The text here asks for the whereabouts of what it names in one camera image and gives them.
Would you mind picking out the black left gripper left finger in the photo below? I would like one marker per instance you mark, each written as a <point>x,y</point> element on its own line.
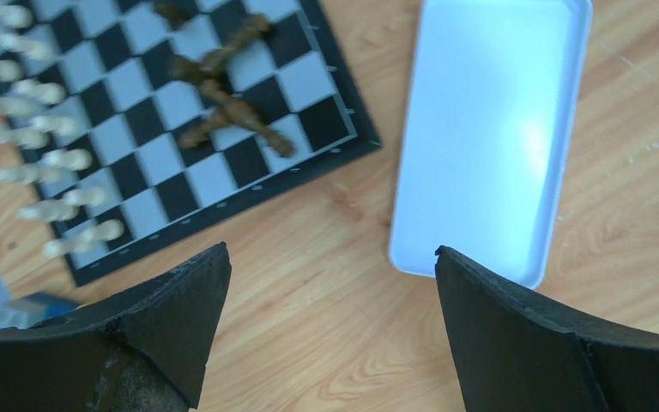
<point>143,349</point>

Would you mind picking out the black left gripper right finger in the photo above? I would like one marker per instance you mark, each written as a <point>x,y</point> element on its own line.
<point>517,350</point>

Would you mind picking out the black white chess board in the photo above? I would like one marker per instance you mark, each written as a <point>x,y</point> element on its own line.
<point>112,59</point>

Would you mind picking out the brown chess piece long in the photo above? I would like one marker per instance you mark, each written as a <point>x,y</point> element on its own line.
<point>241,112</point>

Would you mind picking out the brown chess piece crossed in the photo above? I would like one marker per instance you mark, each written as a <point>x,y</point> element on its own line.
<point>253,27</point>

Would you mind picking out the white chess pawn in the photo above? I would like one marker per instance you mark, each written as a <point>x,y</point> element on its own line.
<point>85,240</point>

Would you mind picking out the white chess rook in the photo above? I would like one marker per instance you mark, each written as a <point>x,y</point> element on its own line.
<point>65,207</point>

